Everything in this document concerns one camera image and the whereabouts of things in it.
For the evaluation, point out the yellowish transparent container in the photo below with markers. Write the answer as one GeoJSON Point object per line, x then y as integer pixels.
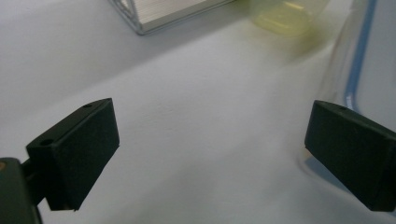
{"type": "Point", "coordinates": [285, 17]}

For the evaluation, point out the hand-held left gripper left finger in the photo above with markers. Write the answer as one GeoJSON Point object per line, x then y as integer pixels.
{"type": "Point", "coordinates": [77, 155]}

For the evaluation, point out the clear container with blue seal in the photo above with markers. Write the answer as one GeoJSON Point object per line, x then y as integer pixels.
{"type": "Point", "coordinates": [358, 56]}

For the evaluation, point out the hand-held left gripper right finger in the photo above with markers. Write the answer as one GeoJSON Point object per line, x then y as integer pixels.
{"type": "Point", "coordinates": [351, 152]}

